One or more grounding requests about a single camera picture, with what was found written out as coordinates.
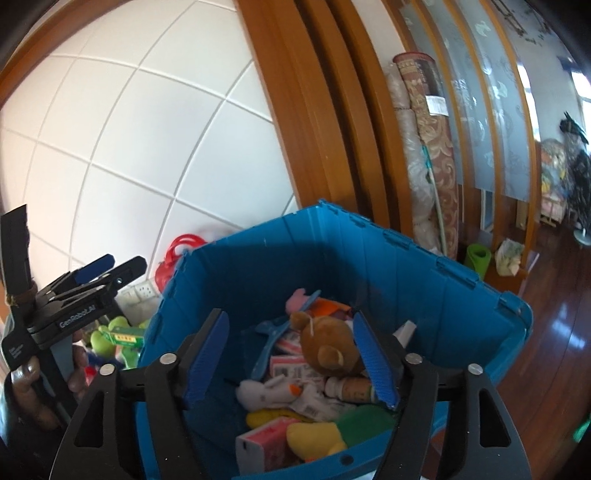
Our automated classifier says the long green medicine box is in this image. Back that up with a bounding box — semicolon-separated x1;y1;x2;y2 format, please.
107;327;145;349

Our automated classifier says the rolled patterned carpet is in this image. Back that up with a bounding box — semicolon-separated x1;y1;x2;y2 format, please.
386;52;460;259

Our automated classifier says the wooden slat room divider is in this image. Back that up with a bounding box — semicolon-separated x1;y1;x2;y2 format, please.
385;1;541;272

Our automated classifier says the white medicine bottle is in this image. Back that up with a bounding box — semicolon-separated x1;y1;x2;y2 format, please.
325;377;378;404

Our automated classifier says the green frog plush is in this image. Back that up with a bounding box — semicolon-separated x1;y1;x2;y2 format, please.
90;316;150;369

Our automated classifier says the person's left hand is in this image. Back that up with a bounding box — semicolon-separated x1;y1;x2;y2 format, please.
10;344;87;430

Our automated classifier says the wall socket panel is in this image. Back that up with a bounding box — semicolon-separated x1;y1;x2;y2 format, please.
116;280;159;307

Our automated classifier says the blue plastic storage crate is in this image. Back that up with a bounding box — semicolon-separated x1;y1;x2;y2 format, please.
140;202;533;479

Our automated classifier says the yellow green plush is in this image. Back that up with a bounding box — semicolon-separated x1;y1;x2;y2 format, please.
246;405;398;462

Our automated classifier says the red bear-shaped toy case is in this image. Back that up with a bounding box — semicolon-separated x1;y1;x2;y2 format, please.
154;234;206;293

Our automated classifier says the brown teddy bear plush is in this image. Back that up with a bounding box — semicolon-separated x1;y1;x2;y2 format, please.
290;312;365;378

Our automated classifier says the pink tissue pack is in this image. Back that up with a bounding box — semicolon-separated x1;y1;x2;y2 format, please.
235;417;298;475

